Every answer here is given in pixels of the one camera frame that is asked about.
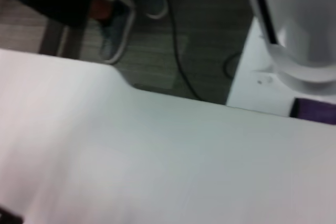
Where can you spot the white robot torso pedestal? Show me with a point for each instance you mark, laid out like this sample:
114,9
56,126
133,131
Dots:
302,24

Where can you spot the grey sneaker with white sole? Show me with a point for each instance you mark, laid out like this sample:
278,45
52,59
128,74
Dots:
116,35
157,6

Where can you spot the dark purple box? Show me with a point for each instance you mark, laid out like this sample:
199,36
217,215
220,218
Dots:
315,112

